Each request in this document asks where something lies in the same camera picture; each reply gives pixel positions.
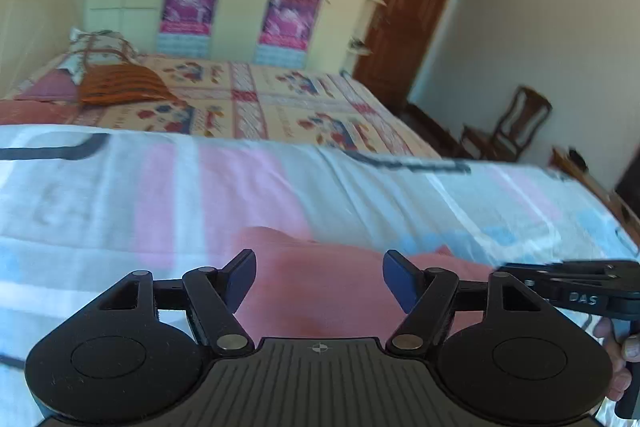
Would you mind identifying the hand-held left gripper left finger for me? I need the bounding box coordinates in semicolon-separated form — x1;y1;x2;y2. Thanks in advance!
97;249;258;355

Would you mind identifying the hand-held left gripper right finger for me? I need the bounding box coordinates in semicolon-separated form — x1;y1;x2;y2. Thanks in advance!
382;249;545;353

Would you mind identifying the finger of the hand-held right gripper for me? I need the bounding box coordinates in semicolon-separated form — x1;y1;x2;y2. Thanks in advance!
499;263;618;284
556;259;640;277

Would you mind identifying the pink knit sweater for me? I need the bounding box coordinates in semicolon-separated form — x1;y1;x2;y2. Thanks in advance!
234;227;506;342

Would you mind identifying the person's right hand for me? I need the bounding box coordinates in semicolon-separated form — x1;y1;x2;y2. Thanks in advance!
593;316;640;404

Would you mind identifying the pastel printed blanket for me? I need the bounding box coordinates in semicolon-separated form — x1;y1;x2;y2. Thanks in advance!
0;124;640;427

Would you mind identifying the wooden chair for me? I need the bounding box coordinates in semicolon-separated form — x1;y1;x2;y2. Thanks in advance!
459;85;554;164

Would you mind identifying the yellow printed bed sheet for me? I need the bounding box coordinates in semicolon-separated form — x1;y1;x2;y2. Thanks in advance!
0;53;443;158

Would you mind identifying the orange striped cushion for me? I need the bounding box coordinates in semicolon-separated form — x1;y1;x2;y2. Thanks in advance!
76;62;177;108

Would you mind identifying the brown wooden door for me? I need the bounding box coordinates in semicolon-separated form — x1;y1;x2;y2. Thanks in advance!
351;0;464;108

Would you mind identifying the patterned white pillow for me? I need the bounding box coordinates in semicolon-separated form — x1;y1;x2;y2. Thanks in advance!
64;29;147;86

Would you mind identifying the cream bed headboard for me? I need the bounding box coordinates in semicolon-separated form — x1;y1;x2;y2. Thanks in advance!
0;0;82;102

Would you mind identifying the purple wall poster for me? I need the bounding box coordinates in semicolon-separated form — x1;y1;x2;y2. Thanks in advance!
254;0;322;68
156;0;222;58

